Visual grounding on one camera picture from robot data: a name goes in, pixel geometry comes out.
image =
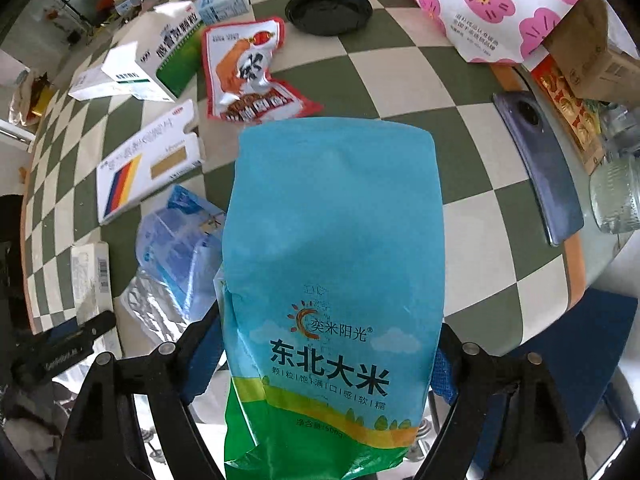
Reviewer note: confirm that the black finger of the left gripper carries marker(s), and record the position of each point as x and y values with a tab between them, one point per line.
94	328

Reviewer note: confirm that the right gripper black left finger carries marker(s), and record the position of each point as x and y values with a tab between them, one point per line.
103	439

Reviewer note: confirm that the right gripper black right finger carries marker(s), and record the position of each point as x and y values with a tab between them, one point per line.
509	408

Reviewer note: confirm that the silver blister pack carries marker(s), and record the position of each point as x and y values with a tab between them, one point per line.
153	308

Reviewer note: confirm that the long white barcode box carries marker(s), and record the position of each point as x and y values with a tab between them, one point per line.
91	280

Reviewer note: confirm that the blue tissue pack wrapper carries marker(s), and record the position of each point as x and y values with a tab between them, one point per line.
180	245

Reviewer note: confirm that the white box with striped flag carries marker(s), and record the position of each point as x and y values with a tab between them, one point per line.
152	158

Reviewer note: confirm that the blue rice bag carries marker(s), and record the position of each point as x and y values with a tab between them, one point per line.
332	291

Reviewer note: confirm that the flat white box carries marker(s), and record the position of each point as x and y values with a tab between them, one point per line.
95	84

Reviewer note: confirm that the green white medicine box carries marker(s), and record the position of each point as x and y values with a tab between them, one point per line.
160	53

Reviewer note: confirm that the dark blue smartphone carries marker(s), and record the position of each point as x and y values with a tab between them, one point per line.
544	162

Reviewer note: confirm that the clear glass jar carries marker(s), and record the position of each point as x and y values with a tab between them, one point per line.
614	195

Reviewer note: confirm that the red snack packet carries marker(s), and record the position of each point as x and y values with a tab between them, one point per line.
236	60

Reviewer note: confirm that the red yellow gift box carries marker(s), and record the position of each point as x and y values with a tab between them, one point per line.
579	118

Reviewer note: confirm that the small blue white carton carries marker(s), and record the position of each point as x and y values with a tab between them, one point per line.
212	12

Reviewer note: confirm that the checkered green white tablecloth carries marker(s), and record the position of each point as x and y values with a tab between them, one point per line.
505	283

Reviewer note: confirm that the black plastic lid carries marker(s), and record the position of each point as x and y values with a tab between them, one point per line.
327	18

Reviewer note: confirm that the brown cardboard box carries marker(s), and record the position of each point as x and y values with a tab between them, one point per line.
592	67

